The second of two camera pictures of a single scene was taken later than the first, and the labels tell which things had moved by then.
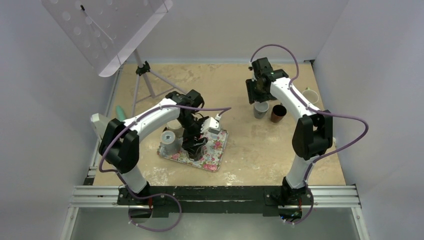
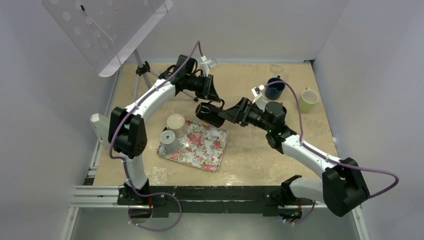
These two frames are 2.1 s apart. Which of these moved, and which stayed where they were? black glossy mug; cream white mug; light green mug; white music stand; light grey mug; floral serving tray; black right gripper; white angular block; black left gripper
Moved: black glossy mug; black right gripper; black left gripper
Stayed: light grey mug; light green mug; cream white mug; floral serving tray; white music stand; white angular block
